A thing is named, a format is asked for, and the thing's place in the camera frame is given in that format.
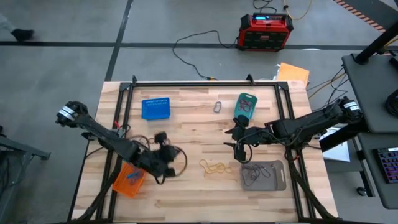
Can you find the red black power station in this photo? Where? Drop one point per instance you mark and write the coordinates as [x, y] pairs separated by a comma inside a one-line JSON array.
[[264, 34]]

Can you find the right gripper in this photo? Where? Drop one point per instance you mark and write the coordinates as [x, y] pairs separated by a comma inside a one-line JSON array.
[[256, 136]]

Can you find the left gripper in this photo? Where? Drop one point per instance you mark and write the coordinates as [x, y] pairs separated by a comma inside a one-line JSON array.
[[150, 160]]

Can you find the person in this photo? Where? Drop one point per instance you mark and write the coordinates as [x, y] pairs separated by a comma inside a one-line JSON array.
[[21, 35]]

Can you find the black pole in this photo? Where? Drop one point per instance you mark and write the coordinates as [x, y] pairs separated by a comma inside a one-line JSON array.
[[377, 43]]

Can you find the orange envelope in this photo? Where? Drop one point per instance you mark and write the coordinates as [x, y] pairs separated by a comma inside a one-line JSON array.
[[293, 74]]

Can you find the keyboard with coloured keys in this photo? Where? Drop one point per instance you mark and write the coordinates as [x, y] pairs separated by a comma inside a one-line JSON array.
[[388, 165]]

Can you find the teal plastic basket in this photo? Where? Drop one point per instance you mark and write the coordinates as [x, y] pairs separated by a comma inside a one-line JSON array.
[[252, 97]]

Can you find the black diagonal strut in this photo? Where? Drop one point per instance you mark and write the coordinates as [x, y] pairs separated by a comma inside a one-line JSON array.
[[342, 137]]

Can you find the black frame bracket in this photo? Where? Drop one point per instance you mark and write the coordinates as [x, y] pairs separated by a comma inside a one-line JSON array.
[[134, 79], [250, 79]]

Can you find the grey side desk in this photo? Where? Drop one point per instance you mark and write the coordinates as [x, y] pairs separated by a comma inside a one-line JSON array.
[[373, 87]]

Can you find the yellow rubber band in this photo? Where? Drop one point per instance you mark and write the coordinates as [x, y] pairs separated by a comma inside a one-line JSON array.
[[205, 170], [228, 169]]

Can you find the blue plastic basket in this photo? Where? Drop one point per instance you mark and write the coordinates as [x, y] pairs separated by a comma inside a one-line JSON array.
[[155, 112]]

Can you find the black aluminium table frame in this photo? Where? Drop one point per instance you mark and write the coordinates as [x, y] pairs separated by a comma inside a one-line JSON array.
[[202, 84]]

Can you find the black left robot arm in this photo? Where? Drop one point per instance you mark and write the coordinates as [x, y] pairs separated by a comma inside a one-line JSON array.
[[102, 137]]

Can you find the orange plastic basket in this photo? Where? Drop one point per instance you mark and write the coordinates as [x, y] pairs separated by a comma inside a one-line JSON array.
[[124, 186]]

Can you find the grey translucent plastic basket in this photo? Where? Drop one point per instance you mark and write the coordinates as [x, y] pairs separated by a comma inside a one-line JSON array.
[[278, 174]]

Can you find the white paper sheet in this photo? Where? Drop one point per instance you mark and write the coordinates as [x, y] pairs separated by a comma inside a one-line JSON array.
[[339, 152]]

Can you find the grey metal cart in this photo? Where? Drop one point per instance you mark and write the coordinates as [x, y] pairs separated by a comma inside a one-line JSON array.
[[18, 151]]

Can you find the red tag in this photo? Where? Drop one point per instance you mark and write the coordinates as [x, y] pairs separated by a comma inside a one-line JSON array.
[[116, 124]]

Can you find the brown rubber band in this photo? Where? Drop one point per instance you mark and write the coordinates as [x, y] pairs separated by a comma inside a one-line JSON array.
[[245, 179], [255, 170], [140, 137]]

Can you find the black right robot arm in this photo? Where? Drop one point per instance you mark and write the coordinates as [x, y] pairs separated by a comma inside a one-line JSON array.
[[311, 123]]

